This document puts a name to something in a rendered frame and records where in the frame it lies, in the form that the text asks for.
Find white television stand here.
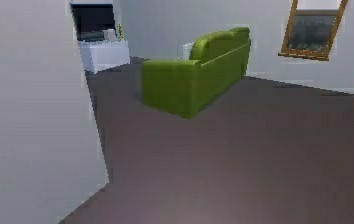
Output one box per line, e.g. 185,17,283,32
78,39,131,74

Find black television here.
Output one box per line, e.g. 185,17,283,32
70,3,118,42

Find green sofa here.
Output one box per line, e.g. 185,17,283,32
141,26,252,120

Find white cushion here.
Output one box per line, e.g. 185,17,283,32
182,42,195,61

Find small yellow statuette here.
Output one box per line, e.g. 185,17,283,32
116,23,125,41

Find small white box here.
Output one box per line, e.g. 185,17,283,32
103,28,119,42

